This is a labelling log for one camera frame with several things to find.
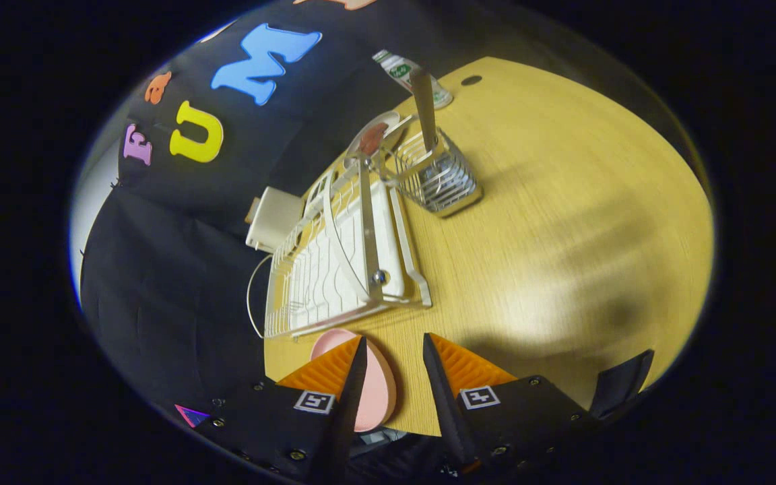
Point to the black chair part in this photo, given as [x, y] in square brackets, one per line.
[620, 384]

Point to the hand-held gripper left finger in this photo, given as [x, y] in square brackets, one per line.
[344, 417]

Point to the white drip tray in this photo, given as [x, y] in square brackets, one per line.
[407, 256]

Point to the bread slice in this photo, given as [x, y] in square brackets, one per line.
[252, 210]

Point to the white drink bottle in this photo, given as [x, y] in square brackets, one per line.
[398, 69]

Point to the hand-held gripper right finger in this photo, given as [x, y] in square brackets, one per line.
[448, 411]

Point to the computer monitor screen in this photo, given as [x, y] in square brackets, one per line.
[191, 414]

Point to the white toaster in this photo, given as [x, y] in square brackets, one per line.
[273, 219]

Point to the pink plate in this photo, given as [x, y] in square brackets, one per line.
[378, 397]

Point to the beige round plate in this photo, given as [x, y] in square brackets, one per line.
[388, 120]

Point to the brown meat piece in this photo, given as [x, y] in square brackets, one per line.
[373, 138]

